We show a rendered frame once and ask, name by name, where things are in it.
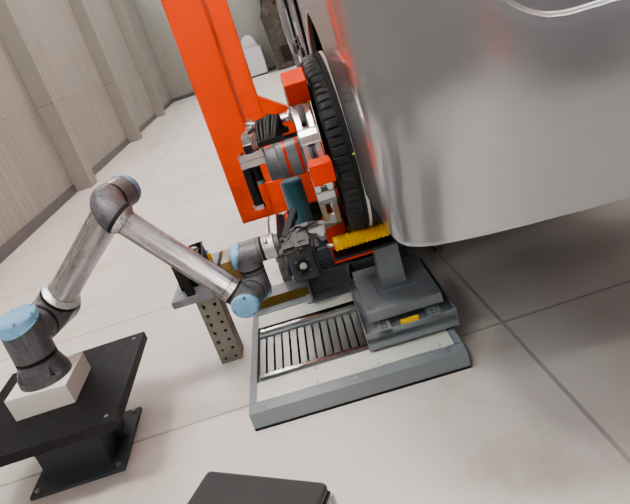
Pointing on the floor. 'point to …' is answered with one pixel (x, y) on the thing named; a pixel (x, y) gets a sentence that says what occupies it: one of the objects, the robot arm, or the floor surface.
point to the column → (221, 329)
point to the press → (276, 34)
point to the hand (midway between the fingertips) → (329, 222)
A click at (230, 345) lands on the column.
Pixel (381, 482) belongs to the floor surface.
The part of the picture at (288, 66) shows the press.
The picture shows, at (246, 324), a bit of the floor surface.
